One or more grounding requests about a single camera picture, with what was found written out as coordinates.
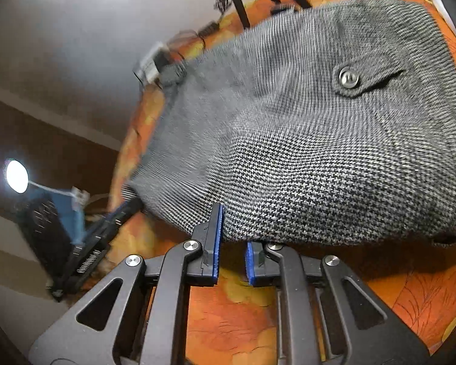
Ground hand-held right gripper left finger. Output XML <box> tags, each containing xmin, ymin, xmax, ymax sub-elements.
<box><xmin>28</xmin><ymin>202</ymin><xmax>225</xmax><ymax>365</ymax></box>

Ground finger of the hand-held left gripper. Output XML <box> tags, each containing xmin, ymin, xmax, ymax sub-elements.
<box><xmin>99</xmin><ymin>197</ymin><xmax>143</xmax><ymax>236</ymax></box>

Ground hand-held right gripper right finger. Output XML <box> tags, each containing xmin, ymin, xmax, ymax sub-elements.
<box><xmin>245</xmin><ymin>241</ymin><xmax>431</xmax><ymax>365</ymax></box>

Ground grey houndstooth pants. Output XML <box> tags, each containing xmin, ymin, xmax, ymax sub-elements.
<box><xmin>123</xmin><ymin>0</ymin><xmax>456</xmax><ymax>249</ymax></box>

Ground orange printed blanket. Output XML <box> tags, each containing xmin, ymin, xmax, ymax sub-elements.
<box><xmin>110</xmin><ymin>0</ymin><xmax>456</xmax><ymax>365</ymax></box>

